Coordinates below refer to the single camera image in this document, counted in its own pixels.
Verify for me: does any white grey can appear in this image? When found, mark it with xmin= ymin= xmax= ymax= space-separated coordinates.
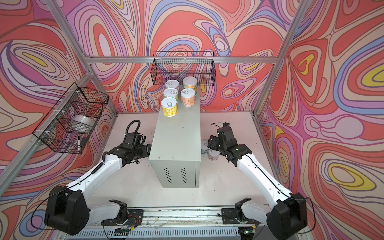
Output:
xmin=208 ymin=149 xmax=220 ymax=161

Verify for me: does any yellow can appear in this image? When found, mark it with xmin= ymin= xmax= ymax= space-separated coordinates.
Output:
xmin=161 ymin=97 xmax=178 ymax=117

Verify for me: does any orange red labelled can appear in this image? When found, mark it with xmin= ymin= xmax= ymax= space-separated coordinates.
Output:
xmin=181 ymin=89 xmax=196 ymax=107

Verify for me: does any green labelled can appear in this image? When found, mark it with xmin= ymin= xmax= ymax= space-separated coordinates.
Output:
xmin=163 ymin=88 xmax=179 ymax=101

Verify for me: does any orange green lidded can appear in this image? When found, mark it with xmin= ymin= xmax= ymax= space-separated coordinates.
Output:
xmin=183 ymin=76 xmax=198 ymax=91

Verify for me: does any pink labelled can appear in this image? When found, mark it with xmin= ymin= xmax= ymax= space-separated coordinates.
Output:
xmin=165 ymin=80 xmax=180 ymax=90

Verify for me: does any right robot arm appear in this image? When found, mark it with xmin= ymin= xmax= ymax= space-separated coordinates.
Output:
xmin=208 ymin=123 xmax=308 ymax=240

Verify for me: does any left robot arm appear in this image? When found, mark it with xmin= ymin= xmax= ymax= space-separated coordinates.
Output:
xmin=44 ymin=129 xmax=152 ymax=236

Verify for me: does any grey metal cabinet counter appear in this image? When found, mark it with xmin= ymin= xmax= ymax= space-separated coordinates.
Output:
xmin=149 ymin=91 xmax=202 ymax=188

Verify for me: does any blue grey can right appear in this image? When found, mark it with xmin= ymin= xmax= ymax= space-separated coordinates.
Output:
xmin=201 ymin=140 xmax=209 ymax=155

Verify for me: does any black marker pen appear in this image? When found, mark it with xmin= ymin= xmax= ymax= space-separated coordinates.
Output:
xmin=77 ymin=135 xmax=82 ymax=153

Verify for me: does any green circuit board left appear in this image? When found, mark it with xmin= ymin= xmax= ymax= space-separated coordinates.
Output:
xmin=114 ymin=227 xmax=135 ymax=236

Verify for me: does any green circuit board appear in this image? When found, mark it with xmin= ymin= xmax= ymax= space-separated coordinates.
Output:
xmin=239 ymin=226 xmax=257 ymax=235
xmin=114 ymin=227 xmax=135 ymax=236

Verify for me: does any green circuit board right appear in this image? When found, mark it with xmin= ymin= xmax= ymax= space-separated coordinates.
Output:
xmin=239 ymin=226 xmax=257 ymax=235

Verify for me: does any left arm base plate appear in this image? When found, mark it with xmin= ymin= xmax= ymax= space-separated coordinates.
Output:
xmin=101 ymin=209 xmax=144 ymax=227

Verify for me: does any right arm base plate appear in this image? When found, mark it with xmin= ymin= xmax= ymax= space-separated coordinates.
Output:
xmin=219 ymin=208 xmax=250 ymax=225

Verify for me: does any black wire basket left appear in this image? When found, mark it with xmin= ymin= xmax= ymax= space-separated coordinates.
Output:
xmin=33 ymin=83 xmax=109 ymax=154

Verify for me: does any black wire basket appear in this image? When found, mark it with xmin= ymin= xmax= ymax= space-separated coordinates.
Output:
xmin=33 ymin=83 xmax=109 ymax=154
xmin=151 ymin=50 xmax=216 ymax=86

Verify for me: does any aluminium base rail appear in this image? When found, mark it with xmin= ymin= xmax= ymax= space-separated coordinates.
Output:
xmin=59 ymin=205 xmax=304 ymax=229

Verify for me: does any black wire basket rear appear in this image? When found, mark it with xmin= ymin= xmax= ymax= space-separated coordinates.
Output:
xmin=151 ymin=50 xmax=216 ymax=86

